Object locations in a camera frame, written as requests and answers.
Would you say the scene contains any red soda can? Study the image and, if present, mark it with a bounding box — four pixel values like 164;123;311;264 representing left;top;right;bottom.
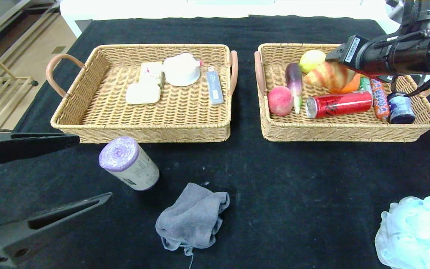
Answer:
305;90;373;119

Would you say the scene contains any wicker basket holding food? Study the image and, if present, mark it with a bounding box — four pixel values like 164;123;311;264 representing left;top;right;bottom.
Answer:
254;43;430;143

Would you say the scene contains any grey rectangular stick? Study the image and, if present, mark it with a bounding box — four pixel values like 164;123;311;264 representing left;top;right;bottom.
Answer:
206;67;225;105

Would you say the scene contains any croissant bread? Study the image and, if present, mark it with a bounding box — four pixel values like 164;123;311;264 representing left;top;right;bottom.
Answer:
305;61;356;90

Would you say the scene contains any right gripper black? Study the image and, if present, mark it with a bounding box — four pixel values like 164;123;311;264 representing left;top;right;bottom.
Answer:
325;35;395;78

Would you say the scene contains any black table cloth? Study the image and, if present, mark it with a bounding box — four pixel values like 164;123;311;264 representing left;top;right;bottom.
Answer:
0;16;430;269

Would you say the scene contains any pink peach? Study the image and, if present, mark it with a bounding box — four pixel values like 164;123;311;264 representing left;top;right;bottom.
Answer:
267;86;294;117

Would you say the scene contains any wicker basket holding toiletries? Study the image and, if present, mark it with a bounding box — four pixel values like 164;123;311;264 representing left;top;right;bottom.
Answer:
46;44;239;144

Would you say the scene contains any yellow lemon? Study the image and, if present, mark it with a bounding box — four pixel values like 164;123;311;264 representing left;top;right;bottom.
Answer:
299;50;327;74

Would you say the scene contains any orange sausage snack tube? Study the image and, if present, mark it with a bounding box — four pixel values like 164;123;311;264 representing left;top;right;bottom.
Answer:
370;78;391;121

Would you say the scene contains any grey cloth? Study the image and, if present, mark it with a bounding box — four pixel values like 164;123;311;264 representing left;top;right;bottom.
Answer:
156;183;230;256

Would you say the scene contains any light blue bath sponge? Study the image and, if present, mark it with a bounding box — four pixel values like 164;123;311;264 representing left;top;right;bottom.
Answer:
374;195;430;269

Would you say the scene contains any green gum box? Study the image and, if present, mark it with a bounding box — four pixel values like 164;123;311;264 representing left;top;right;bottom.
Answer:
359;76;373;93

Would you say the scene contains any white round bowl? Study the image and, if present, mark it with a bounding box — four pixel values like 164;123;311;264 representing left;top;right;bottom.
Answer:
162;53;203;87

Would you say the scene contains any dark blue jar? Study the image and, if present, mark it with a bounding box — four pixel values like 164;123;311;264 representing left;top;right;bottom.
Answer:
386;92;416;124

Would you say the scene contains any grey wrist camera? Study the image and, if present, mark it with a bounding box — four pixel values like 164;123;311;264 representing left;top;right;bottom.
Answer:
386;0;409;25

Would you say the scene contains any white soap bar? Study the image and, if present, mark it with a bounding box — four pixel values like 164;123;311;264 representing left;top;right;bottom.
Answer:
125;83;161;105

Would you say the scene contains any orange fruit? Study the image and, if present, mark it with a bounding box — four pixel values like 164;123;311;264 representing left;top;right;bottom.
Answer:
329;73;361;95

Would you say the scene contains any purple eggplant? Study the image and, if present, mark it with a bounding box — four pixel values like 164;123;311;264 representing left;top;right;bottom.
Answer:
285;63;303;114

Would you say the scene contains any purple trash bag roll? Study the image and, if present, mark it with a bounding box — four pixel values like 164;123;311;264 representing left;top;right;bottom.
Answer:
99;136;160;191

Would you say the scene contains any small pale printed box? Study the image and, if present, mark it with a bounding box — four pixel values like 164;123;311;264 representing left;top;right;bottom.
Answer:
140;62;164;89

